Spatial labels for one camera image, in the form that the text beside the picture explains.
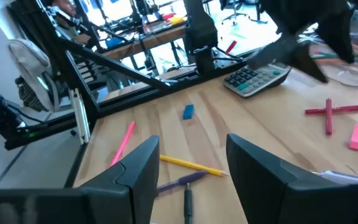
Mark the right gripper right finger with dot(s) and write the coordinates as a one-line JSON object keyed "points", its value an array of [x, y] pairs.
{"points": [[275, 196]]}

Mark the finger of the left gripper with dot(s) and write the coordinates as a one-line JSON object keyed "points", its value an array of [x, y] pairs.
{"points": [[340, 37], [308, 60]]}

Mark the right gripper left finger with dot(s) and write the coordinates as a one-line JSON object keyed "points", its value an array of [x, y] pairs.
{"points": [[129, 193]]}

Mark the dark green pencil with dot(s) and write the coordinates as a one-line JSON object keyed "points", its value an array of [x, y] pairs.
{"points": [[323, 56]]}

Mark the yellow pencil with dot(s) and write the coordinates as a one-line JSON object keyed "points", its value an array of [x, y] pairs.
{"points": [[191, 165]]}

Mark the black office chair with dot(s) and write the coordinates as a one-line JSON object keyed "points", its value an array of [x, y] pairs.
{"points": [[244, 12]]}

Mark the purple pen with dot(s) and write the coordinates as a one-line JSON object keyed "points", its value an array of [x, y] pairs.
{"points": [[182, 182]]}

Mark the red crayon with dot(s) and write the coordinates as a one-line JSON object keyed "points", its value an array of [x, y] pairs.
{"points": [[328, 121], [337, 109]]}

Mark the grey desk calculator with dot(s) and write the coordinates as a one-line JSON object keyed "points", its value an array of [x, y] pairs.
{"points": [[253, 81]]}

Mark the black gel pen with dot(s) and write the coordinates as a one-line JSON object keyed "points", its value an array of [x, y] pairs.
{"points": [[188, 202]]}

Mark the red tag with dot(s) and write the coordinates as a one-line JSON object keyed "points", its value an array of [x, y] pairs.
{"points": [[231, 47]]}

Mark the wooden background table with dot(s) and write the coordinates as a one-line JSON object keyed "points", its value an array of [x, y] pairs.
{"points": [[154, 40]]}

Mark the beige jacket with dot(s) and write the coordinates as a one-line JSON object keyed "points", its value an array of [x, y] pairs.
{"points": [[30, 62]]}

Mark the person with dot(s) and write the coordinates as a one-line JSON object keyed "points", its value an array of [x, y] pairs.
{"points": [[65, 5]]}

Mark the white metal bracket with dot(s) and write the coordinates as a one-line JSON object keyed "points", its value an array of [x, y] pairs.
{"points": [[79, 115]]}

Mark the black aluminium frame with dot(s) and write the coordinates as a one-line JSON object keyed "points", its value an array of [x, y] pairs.
{"points": [[73, 62]]}

